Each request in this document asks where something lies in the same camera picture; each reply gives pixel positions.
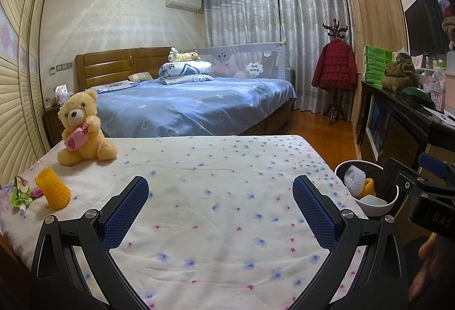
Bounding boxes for beige louvered closet doors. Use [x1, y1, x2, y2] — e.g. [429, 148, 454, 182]
[0, 0, 52, 190]

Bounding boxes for yellow foam fruit net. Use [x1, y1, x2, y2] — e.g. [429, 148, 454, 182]
[34, 168, 72, 211]
[359, 178, 377, 200]

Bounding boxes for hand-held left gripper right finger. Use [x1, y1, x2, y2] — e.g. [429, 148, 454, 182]
[292, 175, 408, 310]

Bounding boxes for green crumpled wrapper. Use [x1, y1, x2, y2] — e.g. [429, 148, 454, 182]
[9, 176, 43, 214]

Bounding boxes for pink plush toy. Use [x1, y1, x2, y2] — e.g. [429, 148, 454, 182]
[213, 61, 247, 79]

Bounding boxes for dark wooden cabinet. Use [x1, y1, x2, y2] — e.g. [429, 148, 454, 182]
[355, 80, 455, 182]

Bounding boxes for wall switch panel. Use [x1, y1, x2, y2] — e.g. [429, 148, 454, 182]
[49, 61, 73, 75]

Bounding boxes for yellow teddy bear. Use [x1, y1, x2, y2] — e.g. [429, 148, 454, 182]
[57, 89, 119, 166]

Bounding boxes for small photo frame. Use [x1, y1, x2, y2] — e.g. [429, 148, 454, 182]
[53, 83, 69, 106]

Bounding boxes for wooden bed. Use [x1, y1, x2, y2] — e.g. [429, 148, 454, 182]
[74, 47, 297, 138]

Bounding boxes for white trash bin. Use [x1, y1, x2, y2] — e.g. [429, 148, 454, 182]
[334, 160, 400, 219]

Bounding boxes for wooden wardrobe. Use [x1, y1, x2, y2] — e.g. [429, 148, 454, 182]
[345, 0, 409, 145]

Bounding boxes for blue white flat pillow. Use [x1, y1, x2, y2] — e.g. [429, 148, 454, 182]
[90, 81, 139, 94]

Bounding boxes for folded blue white quilt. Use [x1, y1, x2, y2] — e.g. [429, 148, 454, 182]
[158, 60, 214, 85]

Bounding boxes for pink patterned box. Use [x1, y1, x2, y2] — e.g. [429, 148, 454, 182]
[430, 89, 445, 113]

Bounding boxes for black television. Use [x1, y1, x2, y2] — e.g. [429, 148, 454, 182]
[404, 0, 450, 56]

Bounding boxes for blue bed sheet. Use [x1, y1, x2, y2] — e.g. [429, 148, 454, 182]
[89, 77, 297, 138]

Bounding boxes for brown fuzzy cloth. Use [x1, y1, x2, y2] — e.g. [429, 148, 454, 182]
[381, 52, 416, 90]

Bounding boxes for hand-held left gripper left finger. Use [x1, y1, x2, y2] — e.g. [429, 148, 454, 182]
[31, 175, 150, 310]

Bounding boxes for wooden nightstand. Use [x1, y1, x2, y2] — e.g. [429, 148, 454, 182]
[43, 105, 68, 149]

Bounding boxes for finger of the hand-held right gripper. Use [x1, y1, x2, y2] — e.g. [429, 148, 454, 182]
[382, 157, 428, 207]
[412, 152, 455, 192]

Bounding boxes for white paper sheet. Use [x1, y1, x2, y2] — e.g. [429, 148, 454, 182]
[421, 104, 455, 126]

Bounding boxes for red padded jacket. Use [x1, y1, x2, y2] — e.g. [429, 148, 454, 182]
[311, 39, 357, 91]

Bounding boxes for dark green cloth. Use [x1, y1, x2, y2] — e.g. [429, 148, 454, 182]
[401, 86, 436, 106]

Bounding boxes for grey patterned curtain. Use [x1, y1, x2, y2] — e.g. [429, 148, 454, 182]
[276, 0, 356, 115]
[202, 0, 281, 51]

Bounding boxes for yellow white plush toy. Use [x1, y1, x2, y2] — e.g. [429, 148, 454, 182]
[168, 47, 200, 63]

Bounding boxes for wooden coat rack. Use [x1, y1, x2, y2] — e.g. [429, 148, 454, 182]
[322, 20, 351, 126]

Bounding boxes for dark brown plush toy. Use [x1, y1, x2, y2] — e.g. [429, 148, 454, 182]
[442, 15, 455, 50]

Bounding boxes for grey mesh bed rail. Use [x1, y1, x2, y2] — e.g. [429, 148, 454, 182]
[194, 41, 287, 81]

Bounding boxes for blue framed picture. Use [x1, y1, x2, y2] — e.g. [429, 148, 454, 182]
[366, 97, 386, 161]

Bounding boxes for white floral blanket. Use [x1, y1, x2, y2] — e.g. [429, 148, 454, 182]
[0, 134, 370, 310]

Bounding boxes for person's right hand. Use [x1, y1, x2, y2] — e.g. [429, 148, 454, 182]
[410, 235, 455, 310]

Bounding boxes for stack of green boxes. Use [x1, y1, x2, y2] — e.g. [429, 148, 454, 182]
[363, 45, 394, 86]

